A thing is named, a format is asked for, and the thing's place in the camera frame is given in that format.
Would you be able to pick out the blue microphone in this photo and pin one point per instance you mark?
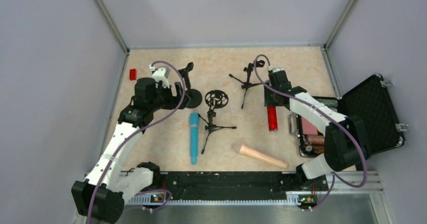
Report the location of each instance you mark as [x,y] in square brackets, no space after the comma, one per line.
[194,127]

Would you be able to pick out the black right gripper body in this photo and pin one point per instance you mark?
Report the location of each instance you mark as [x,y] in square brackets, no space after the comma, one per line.
[271,101]

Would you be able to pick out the black tripod mic stand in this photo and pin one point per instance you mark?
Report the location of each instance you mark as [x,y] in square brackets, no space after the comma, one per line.
[245,85]

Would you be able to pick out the red glitter microphone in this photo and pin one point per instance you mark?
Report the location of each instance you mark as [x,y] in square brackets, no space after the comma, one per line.
[272,118]

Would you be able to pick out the beige microphone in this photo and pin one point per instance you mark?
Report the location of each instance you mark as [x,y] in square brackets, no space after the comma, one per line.
[243,149]

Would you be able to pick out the small red block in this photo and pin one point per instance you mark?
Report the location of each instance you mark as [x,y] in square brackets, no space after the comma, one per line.
[132,74]

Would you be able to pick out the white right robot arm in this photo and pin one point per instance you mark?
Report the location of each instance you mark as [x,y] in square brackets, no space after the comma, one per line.
[346,142]

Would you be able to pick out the pink card in case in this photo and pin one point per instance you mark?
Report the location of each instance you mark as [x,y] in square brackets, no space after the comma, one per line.
[308,128]

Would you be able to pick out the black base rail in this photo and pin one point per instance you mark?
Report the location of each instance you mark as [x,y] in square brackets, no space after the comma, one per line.
[236,186]

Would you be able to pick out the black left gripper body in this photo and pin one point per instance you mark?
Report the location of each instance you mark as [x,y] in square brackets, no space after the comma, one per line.
[179,91]

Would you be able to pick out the shock mount tripod stand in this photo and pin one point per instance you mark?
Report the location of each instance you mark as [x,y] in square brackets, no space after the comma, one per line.
[214,99]

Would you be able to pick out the round base mic stand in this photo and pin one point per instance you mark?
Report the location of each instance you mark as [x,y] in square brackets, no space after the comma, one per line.
[194,95]

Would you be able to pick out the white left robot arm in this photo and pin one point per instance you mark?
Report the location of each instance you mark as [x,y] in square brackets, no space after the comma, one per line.
[102,195]

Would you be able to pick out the black carrying case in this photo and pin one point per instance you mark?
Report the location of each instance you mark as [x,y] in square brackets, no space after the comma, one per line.
[371,102]

